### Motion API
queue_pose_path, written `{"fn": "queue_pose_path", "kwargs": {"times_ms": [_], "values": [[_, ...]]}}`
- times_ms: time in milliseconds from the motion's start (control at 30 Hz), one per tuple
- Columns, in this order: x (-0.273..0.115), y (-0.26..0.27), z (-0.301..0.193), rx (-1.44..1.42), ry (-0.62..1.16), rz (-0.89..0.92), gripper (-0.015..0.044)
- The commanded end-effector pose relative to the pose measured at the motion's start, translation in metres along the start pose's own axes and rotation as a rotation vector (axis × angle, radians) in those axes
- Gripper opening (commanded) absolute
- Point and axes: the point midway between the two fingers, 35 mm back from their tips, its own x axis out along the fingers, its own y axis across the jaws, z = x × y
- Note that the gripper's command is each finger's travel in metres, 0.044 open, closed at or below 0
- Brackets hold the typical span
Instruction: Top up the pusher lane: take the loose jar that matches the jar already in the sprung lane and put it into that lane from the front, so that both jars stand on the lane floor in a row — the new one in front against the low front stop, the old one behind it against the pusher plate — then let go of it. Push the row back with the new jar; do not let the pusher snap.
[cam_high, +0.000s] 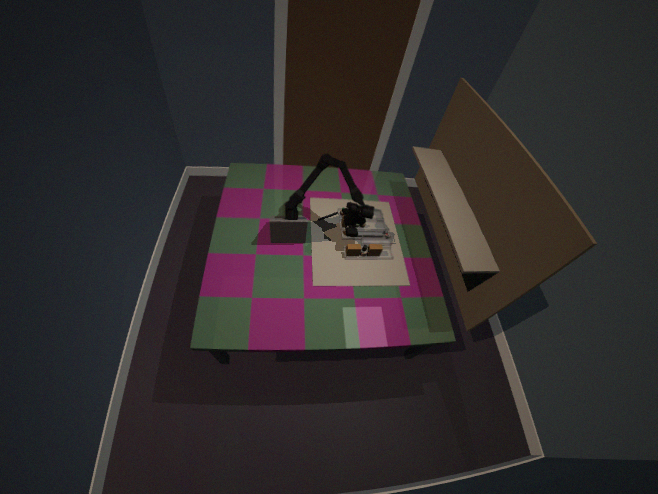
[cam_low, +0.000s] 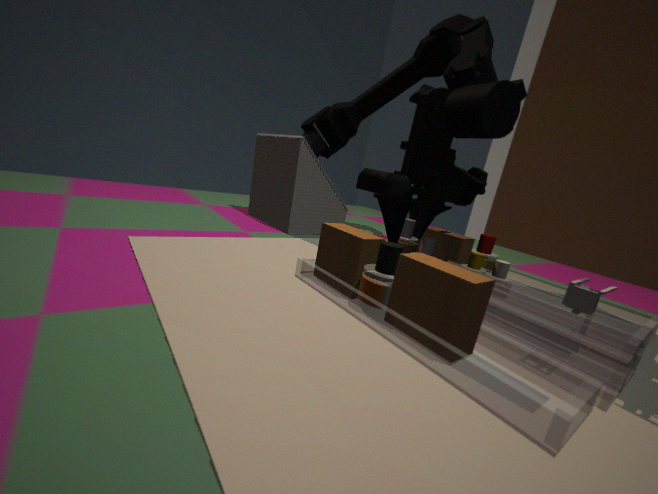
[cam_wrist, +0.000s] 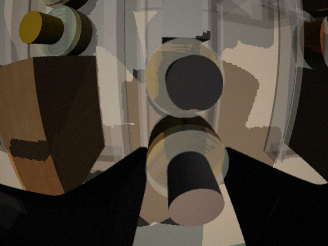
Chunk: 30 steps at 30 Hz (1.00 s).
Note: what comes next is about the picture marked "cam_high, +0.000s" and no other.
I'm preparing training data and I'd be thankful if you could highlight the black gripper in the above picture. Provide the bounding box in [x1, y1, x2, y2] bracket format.
[343, 208, 358, 237]

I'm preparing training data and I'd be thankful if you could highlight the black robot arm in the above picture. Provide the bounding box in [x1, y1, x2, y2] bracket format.
[284, 153, 375, 225]

